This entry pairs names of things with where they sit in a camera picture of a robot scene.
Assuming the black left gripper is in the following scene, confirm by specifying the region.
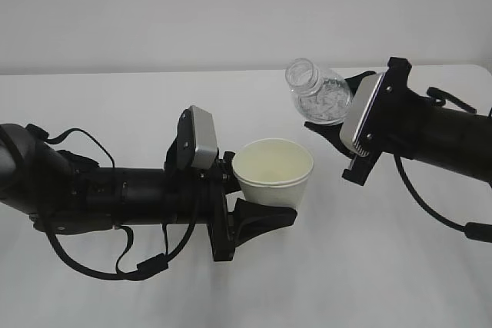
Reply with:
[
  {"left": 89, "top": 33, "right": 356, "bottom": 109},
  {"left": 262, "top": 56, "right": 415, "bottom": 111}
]
[{"left": 203, "top": 151, "right": 298, "bottom": 262}]

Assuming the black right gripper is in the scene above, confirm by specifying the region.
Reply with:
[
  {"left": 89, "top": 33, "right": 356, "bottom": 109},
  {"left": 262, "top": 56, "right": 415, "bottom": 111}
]
[{"left": 304, "top": 57, "right": 411, "bottom": 185}]

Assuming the clear plastic water bottle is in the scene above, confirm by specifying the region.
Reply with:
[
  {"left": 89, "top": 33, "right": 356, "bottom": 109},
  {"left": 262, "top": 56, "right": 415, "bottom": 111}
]
[{"left": 285, "top": 58, "right": 353, "bottom": 125}]

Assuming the white paper cup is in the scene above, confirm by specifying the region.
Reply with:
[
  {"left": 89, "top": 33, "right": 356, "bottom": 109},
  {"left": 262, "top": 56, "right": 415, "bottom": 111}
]
[{"left": 231, "top": 138, "right": 314, "bottom": 210}]

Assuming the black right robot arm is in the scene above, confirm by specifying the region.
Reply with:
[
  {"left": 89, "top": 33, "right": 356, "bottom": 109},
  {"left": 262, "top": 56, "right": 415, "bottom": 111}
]
[{"left": 304, "top": 57, "right": 491, "bottom": 186}]

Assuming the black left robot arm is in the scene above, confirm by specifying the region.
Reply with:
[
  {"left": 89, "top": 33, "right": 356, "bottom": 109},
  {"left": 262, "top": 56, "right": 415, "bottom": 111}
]
[{"left": 1, "top": 124, "right": 297, "bottom": 261}]

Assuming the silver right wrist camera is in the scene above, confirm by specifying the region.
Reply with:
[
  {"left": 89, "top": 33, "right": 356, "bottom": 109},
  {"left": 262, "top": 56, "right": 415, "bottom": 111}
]
[{"left": 340, "top": 72, "right": 385, "bottom": 157}]

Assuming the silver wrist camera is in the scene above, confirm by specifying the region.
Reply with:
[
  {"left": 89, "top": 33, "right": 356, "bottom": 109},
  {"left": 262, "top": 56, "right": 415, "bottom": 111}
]
[
  {"left": 176, "top": 105, "right": 218, "bottom": 171},
  {"left": 340, "top": 72, "right": 385, "bottom": 157}
]

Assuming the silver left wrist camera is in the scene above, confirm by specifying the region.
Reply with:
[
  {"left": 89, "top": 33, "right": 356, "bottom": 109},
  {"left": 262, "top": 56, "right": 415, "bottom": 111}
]
[{"left": 176, "top": 105, "right": 218, "bottom": 171}]

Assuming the black right camera cable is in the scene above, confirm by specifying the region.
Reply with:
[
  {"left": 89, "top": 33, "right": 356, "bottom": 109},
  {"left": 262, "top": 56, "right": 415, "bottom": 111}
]
[{"left": 393, "top": 86, "right": 492, "bottom": 244}]

